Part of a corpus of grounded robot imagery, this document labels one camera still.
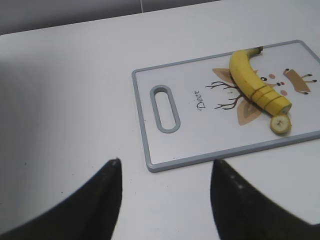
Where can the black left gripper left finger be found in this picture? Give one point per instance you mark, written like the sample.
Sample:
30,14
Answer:
90,213

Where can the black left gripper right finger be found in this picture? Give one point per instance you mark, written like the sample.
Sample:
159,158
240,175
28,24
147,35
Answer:
241,212

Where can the loose banana end slice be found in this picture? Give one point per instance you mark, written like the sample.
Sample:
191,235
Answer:
280,124

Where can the yellow banana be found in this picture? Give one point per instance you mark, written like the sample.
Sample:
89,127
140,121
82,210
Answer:
251,85

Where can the white deer cutting board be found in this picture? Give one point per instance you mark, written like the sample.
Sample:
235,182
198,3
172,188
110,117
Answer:
190,111

